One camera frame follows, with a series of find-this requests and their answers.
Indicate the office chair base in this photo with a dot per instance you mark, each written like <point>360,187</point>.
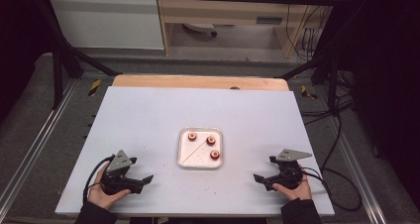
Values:
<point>199,27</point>

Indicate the light wooden desk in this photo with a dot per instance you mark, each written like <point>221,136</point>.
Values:
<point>224,11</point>

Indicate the person's left hand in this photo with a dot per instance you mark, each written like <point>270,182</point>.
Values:
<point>99,194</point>

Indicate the thin wooden skewer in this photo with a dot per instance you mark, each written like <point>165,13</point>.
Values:
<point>194,151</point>

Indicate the red cored hawthorn fruit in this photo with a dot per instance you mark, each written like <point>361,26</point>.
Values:
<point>214,154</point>
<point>211,140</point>
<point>192,136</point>

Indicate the aluminium floor rail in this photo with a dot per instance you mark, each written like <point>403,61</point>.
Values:
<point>360,171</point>
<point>36,141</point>

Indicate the yellow black tape marker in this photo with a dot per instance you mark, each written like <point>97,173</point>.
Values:
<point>94,88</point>

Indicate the person's right hand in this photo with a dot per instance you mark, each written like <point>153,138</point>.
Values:
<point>300,193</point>

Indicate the square metal tray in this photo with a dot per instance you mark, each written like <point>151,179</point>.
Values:
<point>198,161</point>

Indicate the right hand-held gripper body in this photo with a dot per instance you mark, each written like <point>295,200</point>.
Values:
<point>289,176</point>

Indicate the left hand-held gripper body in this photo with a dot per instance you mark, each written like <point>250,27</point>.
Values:
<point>115,181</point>

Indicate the white cabinet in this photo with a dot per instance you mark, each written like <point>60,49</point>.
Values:
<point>105,22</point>

